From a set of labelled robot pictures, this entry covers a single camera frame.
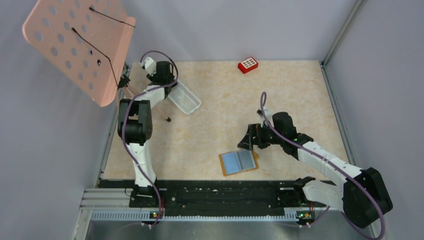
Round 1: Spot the purple cable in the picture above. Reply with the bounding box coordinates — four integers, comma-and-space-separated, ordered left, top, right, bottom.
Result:
259, 91, 387, 240
120, 50, 180, 229

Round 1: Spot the red box with grid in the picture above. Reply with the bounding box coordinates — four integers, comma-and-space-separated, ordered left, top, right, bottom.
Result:
237, 56, 259, 74

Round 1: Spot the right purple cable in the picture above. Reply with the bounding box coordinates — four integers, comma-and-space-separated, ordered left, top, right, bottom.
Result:
259, 91, 387, 240

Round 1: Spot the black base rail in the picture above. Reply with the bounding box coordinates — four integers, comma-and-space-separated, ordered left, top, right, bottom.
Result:
124, 178, 319, 220

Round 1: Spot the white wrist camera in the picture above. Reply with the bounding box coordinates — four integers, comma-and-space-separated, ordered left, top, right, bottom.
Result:
256, 107, 273, 128
140, 57, 157, 76

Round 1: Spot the pink perforated music stand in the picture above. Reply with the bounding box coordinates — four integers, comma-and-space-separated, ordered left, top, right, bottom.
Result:
22, 0, 172, 123

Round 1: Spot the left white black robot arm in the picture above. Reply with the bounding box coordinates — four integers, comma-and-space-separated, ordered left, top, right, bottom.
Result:
117, 58, 176, 208

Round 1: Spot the white plastic basket tray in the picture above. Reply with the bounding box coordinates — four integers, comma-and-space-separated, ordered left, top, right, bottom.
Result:
168, 81, 202, 115

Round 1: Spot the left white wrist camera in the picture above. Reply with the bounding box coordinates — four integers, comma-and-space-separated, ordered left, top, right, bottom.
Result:
140, 57, 157, 76

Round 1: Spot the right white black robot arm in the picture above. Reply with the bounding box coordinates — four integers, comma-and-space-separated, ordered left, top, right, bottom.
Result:
237, 112, 393, 229

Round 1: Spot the aluminium frame rail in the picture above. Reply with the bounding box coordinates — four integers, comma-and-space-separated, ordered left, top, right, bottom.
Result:
320, 0, 366, 165

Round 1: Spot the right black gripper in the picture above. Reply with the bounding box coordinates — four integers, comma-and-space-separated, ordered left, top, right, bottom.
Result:
238, 122, 285, 150

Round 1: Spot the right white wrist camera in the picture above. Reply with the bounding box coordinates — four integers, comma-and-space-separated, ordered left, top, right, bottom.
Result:
256, 107, 273, 128

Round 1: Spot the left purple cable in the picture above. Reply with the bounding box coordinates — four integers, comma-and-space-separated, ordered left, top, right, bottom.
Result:
120, 50, 180, 229

